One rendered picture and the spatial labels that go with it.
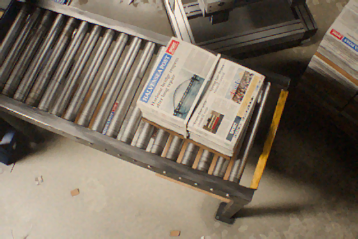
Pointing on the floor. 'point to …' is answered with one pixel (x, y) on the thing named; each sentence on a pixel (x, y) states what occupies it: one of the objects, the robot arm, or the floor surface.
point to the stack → (351, 33)
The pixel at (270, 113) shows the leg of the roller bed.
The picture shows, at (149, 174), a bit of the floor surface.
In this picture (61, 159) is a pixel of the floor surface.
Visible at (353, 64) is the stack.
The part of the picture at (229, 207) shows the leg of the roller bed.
